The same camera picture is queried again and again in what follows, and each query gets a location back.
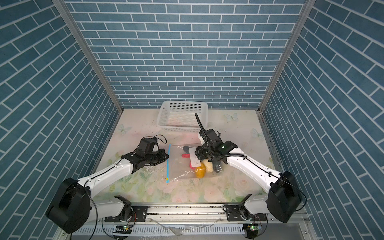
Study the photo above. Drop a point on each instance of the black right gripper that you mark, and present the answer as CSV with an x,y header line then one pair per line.
x,y
199,154

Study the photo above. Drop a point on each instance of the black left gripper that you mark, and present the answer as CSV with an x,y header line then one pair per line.
x,y
161,152

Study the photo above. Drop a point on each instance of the cream white bun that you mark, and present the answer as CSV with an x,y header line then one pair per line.
x,y
208,165

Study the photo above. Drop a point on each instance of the clear zip top bag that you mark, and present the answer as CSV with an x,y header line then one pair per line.
x,y
179,168

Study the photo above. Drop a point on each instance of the dark purple eggplant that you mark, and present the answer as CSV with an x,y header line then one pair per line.
x,y
189,149

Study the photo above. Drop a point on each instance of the yellow lemon food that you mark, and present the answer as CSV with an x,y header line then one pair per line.
x,y
200,171

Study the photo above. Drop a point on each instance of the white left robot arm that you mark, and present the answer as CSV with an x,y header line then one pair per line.
x,y
73,205

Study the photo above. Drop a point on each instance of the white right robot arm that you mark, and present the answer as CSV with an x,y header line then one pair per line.
x,y
284,195

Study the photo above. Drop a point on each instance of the white perforated plastic basket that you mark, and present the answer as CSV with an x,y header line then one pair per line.
x,y
179,116

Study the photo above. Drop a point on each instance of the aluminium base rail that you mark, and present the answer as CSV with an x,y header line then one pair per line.
x,y
195,221

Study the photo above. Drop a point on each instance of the aluminium corner post right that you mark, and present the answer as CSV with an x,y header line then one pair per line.
x,y
288,49

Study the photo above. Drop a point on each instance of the aluminium corner post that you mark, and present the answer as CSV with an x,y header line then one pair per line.
x,y
288,49
76,32

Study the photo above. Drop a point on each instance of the aluminium corner post left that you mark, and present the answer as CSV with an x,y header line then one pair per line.
x,y
76,32

